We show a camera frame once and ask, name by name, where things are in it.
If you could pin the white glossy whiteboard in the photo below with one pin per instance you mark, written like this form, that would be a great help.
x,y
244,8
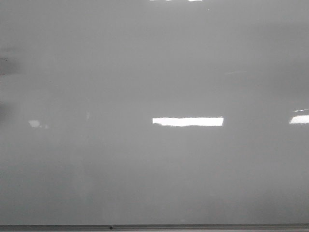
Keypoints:
x,y
154,112

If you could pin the grey aluminium whiteboard frame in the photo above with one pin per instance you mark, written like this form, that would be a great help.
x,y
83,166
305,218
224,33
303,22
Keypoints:
x,y
156,227

